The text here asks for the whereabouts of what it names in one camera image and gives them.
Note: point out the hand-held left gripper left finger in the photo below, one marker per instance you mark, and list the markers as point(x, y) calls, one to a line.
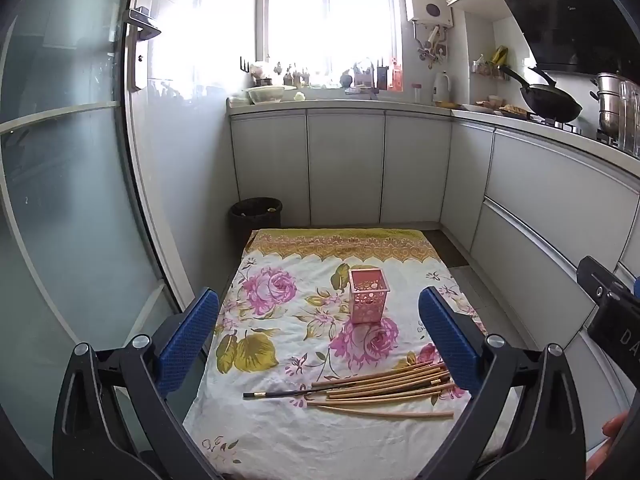
point(187, 340)

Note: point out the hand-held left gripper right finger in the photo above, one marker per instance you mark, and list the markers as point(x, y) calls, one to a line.
point(450, 340)

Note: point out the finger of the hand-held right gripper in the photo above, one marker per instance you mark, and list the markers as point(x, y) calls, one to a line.
point(600, 280)

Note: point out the pile of wooden chopsticks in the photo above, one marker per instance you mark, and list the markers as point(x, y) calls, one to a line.
point(380, 390)

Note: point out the pink perforated utensil holder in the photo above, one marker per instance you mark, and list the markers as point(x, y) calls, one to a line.
point(369, 297)

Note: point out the person's right hand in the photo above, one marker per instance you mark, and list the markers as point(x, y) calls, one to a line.
point(616, 427)

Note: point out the dark floor mat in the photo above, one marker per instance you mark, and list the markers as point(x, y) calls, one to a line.
point(447, 250)

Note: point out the black chopstick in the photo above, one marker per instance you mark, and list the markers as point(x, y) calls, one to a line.
point(275, 394)

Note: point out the floral printed blanket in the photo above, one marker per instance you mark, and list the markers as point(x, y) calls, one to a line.
point(280, 425)

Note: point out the black trash bin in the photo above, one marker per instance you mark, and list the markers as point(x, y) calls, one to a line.
point(255, 220)

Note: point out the gas stove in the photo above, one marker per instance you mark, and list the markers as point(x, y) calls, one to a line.
point(575, 127)

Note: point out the clear glass jar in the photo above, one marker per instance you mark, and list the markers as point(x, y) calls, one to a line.
point(631, 120)

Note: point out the steel stock pot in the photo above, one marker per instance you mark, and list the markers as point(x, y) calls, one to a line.
point(607, 110)

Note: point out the black wok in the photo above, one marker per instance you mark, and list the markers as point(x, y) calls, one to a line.
point(550, 102)

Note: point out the plate of food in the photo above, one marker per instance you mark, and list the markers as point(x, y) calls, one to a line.
point(515, 110)

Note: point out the frosted glass door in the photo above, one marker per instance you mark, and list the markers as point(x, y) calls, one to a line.
point(75, 185)

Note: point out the white base cabinets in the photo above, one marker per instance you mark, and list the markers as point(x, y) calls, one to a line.
point(350, 165)

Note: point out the white thermos jug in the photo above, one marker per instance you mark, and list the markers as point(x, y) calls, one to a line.
point(442, 90)

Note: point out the pink capped bottle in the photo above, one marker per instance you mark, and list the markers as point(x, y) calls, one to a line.
point(417, 94)

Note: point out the pale mixing bowl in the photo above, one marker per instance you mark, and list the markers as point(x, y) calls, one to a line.
point(264, 95)

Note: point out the black range hood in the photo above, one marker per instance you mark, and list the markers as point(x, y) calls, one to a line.
point(565, 20)

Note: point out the red box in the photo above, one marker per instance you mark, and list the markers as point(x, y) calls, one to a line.
point(395, 76)

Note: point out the water heater pipes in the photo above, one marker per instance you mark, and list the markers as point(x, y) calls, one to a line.
point(431, 45)

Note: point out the kitchen window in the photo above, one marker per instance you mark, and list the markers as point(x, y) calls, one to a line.
point(325, 10)

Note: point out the wall spice rack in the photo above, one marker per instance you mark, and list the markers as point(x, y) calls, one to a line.
point(487, 67)

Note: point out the black wall hooks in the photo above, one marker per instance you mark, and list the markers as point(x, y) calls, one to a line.
point(244, 66)

